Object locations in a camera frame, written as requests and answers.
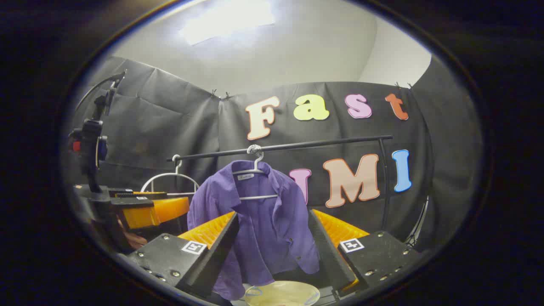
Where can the black clothes rack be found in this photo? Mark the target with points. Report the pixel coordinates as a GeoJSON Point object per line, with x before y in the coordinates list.
{"type": "Point", "coordinates": [318, 144]}

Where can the white clothes hanger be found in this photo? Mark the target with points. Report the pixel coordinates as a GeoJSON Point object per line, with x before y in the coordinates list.
{"type": "Point", "coordinates": [168, 174]}
{"type": "Point", "coordinates": [259, 196]}

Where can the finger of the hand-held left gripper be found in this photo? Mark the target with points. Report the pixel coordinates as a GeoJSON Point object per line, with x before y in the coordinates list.
{"type": "Point", "coordinates": [144, 194]}
{"type": "Point", "coordinates": [161, 212]}

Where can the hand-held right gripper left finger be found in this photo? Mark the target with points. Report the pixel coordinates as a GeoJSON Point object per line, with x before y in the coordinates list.
{"type": "Point", "coordinates": [212, 259]}

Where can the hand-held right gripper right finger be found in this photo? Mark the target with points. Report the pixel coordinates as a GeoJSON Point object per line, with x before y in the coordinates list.
{"type": "Point", "coordinates": [329, 255]}

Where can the black backdrop cloth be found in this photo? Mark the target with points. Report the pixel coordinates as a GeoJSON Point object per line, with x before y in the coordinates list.
{"type": "Point", "coordinates": [170, 119]}

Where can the purple collared shirt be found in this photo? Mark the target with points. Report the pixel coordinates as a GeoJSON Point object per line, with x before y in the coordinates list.
{"type": "Point", "coordinates": [263, 229]}

